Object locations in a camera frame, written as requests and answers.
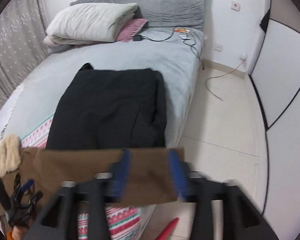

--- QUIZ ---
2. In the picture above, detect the brown coat with fur collar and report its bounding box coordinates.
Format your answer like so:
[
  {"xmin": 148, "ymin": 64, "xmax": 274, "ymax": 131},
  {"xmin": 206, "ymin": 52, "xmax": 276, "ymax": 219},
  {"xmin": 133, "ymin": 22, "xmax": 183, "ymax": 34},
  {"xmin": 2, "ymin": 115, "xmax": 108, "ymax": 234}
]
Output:
[{"xmin": 2, "ymin": 147, "xmax": 177, "ymax": 234}]

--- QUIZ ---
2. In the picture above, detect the patterned striped blanket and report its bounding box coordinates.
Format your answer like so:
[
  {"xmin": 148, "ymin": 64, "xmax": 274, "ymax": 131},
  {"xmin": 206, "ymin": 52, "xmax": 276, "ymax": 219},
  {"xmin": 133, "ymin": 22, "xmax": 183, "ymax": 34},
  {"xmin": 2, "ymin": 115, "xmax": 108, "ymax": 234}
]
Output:
[{"xmin": 21, "ymin": 115, "xmax": 141, "ymax": 239}]

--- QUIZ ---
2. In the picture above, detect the red plastic basin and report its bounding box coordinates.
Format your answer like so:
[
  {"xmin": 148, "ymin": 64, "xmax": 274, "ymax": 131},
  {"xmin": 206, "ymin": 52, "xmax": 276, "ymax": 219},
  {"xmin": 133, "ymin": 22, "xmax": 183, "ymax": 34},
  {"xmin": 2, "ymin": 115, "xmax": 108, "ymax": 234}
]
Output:
[{"xmin": 155, "ymin": 218, "xmax": 179, "ymax": 240}]

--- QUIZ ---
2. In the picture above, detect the folded black garment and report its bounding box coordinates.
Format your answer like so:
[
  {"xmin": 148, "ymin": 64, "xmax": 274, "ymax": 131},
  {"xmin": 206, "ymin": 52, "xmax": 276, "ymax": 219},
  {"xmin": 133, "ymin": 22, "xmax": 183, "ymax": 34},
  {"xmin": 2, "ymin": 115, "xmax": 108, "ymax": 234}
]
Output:
[{"xmin": 46, "ymin": 63, "xmax": 167, "ymax": 150}]

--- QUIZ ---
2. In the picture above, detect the wardrobe with sliding doors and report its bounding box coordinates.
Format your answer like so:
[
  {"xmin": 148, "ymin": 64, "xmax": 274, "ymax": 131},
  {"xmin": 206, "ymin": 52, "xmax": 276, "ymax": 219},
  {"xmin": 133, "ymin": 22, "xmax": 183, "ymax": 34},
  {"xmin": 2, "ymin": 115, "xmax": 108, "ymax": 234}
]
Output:
[{"xmin": 248, "ymin": 0, "xmax": 300, "ymax": 221}]

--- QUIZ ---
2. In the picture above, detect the grey star curtain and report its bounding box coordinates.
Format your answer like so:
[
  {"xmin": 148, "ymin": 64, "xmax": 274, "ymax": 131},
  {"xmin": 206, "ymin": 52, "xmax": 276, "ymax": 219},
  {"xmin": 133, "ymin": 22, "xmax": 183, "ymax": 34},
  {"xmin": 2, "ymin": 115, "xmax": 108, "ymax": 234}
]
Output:
[{"xmin": 0, "ymin": 0, "xmax": 47, "ymax": 110}]

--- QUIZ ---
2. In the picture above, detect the grey bed sheet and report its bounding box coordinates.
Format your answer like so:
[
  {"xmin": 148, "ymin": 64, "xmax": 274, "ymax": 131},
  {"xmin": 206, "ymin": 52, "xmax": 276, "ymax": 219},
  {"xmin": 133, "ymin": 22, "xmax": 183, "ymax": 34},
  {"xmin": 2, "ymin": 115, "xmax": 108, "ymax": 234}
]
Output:
[{"xmin": 0, "ymin": 28, "xmax": 204, "ymax": 147}]

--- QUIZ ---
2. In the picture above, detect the folded white duvet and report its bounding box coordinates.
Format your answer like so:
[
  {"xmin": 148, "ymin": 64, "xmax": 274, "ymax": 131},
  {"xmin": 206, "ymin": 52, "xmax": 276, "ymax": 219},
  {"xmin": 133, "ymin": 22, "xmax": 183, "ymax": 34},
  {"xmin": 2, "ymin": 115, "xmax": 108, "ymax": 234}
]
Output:
[{"xmin": 46, "ymin": 3, "xmax": 138, "ymax": 45}]

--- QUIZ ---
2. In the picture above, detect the orange item on bed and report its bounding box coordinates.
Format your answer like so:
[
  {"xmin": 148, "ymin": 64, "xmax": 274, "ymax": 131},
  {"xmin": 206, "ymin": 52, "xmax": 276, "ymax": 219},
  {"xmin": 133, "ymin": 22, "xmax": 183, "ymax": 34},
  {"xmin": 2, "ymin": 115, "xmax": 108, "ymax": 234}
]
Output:
[{"xmin": 174, "ymin": 29, "xmax": 190, "ymax": 34}]

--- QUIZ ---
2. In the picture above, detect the pink pillow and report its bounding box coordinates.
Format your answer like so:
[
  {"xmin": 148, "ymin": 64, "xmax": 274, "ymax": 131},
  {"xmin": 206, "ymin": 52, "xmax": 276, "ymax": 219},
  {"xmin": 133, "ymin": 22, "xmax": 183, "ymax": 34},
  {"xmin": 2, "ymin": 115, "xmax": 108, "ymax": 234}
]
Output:
[{"xmin": 115, "ymin": 18, "xmax": 148, "ymax": 42}]

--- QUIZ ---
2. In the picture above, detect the red wire on floor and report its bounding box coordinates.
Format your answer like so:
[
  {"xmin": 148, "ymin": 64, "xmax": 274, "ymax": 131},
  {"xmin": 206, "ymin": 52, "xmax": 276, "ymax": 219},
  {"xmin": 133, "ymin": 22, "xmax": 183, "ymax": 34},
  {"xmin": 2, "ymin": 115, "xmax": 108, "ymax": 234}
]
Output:
[{"xmin": 205, "ymin": 59, "xmax": 246, "ymax": 101}]

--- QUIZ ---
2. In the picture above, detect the black charger with cable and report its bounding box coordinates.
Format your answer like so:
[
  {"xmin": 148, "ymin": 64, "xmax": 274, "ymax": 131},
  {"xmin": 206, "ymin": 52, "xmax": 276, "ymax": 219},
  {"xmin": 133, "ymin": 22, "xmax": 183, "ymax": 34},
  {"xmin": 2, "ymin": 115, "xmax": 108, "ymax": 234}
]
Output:
[{"xmin": 132, "ymin": 25, "xmax": 202, "ymax": 60}]

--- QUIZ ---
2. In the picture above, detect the white wall socket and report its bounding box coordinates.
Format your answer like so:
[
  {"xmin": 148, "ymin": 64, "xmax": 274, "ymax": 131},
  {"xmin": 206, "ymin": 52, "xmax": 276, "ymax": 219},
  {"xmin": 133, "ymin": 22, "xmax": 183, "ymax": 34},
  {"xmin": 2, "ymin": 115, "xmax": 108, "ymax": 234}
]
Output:
[{"xmin": 231, "ymin": 1, "xmax": 241, "ymax": 12}]

